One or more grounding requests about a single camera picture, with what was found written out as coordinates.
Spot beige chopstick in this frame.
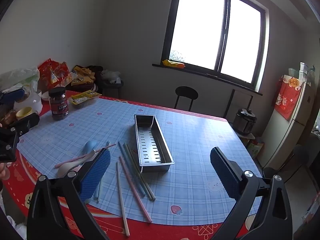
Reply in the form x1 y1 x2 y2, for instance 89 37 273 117
116 161 130 236
96 141 111 203

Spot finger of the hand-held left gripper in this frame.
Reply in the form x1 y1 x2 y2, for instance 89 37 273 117
0 112 40 163
0 89 25 107

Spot white container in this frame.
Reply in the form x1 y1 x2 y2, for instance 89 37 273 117
14 91 43 115

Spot dark windowsill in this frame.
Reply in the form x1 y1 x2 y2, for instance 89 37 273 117
152 63 263 96

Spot dark stool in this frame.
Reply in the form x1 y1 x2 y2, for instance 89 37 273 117
101 79 124 100

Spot white refrigerator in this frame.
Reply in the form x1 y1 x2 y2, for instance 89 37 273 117
257 75 317 168

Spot colourful box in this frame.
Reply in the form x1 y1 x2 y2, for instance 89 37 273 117
247 139 265 158

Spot dark framed window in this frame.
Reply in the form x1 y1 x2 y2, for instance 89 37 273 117
161 0 270 92

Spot pile of snack bags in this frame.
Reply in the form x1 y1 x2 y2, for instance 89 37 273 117
72 65 104 93

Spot black round chair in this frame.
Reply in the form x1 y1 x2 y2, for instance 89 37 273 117
174 86 199 112

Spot yellow snack tray pack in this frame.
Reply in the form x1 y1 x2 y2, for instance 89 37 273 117
69 90 102 105

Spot blue plaid table mat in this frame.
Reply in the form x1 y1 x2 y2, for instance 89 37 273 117
16 96 263 227

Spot steel perforated utensil tray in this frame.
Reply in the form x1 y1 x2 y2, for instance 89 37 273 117
134 114 175 173

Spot black pressure cooker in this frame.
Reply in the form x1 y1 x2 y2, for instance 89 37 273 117
233 108 258 136

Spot clear plastic bag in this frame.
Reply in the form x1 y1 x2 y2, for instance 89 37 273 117
0 66 40 92

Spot snack jar with black lid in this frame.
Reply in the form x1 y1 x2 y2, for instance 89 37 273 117
48 87 69 121

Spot white spoon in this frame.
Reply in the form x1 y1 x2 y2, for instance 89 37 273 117
57 149 95 177

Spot yellow cup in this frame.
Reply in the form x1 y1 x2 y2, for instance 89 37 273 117
16 107 33 120

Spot blue chopstick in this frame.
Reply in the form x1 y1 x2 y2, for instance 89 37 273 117
121 142 150 199
118 141 146 197

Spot yellow packet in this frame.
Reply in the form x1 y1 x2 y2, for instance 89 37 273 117
162 59 186 69

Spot blue spoon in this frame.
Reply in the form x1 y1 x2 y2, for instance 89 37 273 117
84 141 97 157

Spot red printed cloth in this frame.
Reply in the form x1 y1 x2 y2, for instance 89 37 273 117
274 74 304 121

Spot black metal frame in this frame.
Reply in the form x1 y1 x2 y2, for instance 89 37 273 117
223 89 253 120

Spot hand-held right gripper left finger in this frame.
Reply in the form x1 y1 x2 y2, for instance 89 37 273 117
26 148 112 240

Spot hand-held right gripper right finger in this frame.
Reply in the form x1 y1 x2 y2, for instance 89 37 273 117
210 147 293 240

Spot white plastic bag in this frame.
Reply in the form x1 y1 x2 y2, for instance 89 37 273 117
101 69 123 84

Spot clear plastic containers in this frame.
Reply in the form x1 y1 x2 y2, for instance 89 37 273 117
287 62 316 83

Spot pink chopstick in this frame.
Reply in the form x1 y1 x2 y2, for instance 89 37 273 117
119 156 152 223
55 144 117 168

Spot red snack bag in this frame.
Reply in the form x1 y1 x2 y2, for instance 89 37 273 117
37 59 75 90

